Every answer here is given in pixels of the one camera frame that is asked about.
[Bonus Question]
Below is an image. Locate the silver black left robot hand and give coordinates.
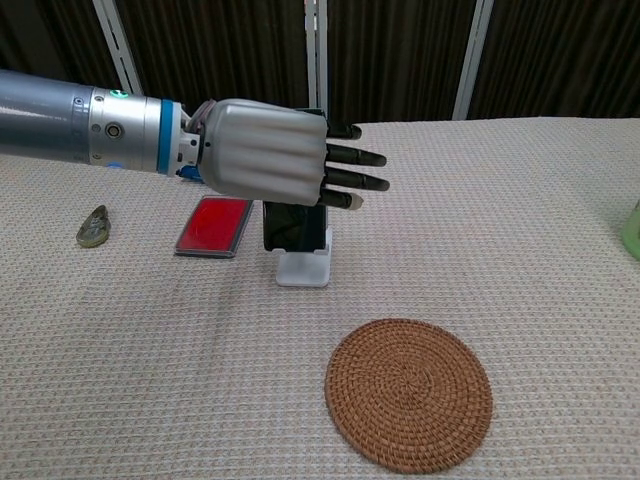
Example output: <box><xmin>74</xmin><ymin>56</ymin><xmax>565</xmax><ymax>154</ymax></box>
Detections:
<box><xmin>191</xmin><ymin>98</ymin><xmax>391</xmax><ymax>212</ymax></box>

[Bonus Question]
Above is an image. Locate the black smartphone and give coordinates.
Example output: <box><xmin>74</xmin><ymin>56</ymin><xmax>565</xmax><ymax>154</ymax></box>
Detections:
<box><xmin>262</xmin><ymin>106</ymin><xmax>330</xmax><ymax>253</ymax></box>

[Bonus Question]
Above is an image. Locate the white phone stand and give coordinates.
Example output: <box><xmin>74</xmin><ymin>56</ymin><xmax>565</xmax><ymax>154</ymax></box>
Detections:
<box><xmin>275</xmin><ymin>226</ymin><xmax>334</xmax><ymax>288</ymax></box>

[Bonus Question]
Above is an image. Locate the red ink pad box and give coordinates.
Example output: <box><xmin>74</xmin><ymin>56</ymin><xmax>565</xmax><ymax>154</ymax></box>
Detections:
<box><xmin>173</xmin><ymin>195</ymin><xmax>256</xmax><ymax>260</ymax></box>

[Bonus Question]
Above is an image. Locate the black pleated partition panel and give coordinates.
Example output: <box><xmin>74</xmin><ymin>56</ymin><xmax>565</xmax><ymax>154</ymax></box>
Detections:
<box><xmin>467</xmin><ymin>0</ymin><xmax>640</xmax><ymax>122</ymax></box>
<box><xmin>0</xmin><ymin>0</ymin><xmax>124</xmax><ymax>77</ymax></box>
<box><xmin>324</xmin><ymin>0</ymin><xmax>476</xmax><ymax>126</ymax></box>
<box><xmin>112</xmin><ymin>0</ymin><xmax>312</xmax><ymax>110</ymax></box>

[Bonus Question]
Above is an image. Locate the beige woven tablecloth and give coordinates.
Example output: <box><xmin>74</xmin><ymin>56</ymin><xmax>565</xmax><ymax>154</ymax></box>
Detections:
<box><xmin>0</xmin><ymin>116</ymin><xmax>640</xmax><ymax>480</ymax></box>

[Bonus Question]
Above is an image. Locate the round woven rattan coaster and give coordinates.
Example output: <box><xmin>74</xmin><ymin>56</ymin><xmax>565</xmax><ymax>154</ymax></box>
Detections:
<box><xmin>324</xmin><ymin>317</ymin><xmax>494</xmax><ymax>462</ymax></box>

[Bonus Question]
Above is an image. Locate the green plastic bucket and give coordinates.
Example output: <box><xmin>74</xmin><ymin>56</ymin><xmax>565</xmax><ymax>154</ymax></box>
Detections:
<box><xmin>620</xmin><ymin>198</ymin><xmax>640</xmax><ymax>262</ymax></box>

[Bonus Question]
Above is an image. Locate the white partition frame post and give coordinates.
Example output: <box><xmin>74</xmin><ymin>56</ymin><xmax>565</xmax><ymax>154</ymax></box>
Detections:
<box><xmin>451</xmin><ymin>0</ymin><xmax>497</xmax><ymax>122</ymax></box>
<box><xmin>91</xmin><ymin>0</ymin><xmax>145</xmax><ymax>96</ymax></box>
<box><xmin>302</xmin><ymin>0</ymin><xmax>329</xmax><ymax>122</ymax></box>

